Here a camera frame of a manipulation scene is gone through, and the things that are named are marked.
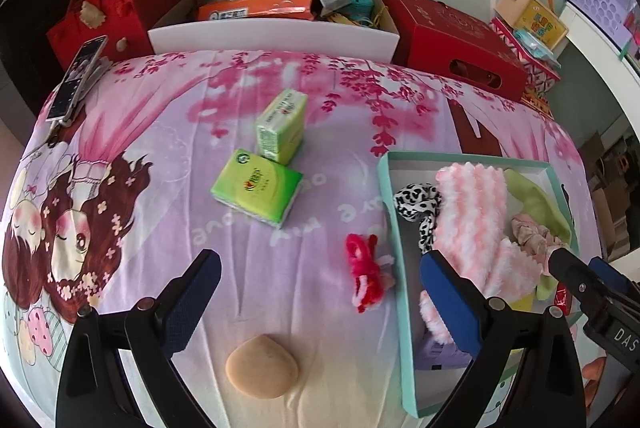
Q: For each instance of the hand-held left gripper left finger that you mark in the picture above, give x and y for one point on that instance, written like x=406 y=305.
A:
x=192 y=303

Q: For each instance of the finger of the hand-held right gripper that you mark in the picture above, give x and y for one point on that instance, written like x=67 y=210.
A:
x=570 y=270
x=607 y=273

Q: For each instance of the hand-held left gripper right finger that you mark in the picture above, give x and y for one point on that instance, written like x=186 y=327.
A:
x=450 y=308

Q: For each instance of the teal cardboard box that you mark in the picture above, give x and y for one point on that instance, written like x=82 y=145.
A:
x=410 y=288

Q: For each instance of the lavender pack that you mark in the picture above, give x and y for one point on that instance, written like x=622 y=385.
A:
x=442 y=353

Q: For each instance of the pink floral scrunchie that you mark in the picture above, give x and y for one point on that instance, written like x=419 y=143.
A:
x=532 y=235

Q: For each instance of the yellow sponge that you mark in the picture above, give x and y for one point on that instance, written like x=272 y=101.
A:
x=522 y=304

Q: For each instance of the light green satin cloth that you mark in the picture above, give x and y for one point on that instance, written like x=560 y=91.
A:
x=535 y=200

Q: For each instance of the black white leopard scrunchie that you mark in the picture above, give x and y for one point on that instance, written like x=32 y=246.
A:
x=415 y=200

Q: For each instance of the beige powder puff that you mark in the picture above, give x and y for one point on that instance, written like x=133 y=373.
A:
x=262 y=365

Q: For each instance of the pink purple printed blanket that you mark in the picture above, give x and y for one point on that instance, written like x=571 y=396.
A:
x=175 y=188

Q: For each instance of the flat green tissue pack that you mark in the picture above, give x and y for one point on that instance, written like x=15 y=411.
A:
x=255 y=188

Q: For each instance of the upright green tissue pack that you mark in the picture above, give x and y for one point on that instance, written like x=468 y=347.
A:
x=282 y=128

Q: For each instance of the red white patterned box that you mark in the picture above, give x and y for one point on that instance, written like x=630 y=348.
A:
x=530 y=75

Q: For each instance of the blue wet wipes pack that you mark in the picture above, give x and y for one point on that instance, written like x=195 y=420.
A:
x=535 y=45

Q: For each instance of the white desk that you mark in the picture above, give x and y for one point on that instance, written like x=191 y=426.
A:
x=592 y=35

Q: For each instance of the pile of colourful packets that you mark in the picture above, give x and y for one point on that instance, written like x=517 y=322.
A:
x=632 y=30

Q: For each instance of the smartphone on clip holder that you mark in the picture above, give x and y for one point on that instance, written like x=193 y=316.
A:
x=75 y=78

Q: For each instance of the red cardboard box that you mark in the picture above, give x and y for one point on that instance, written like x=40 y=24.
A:
x=450 y=38

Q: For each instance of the white storage box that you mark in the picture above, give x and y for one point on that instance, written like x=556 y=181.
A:
x=275 y=35

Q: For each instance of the orange cardboard box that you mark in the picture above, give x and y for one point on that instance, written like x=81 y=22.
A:
x=260 y=5

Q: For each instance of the teal plastic cup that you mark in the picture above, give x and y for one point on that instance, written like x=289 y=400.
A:
x=361 y=5

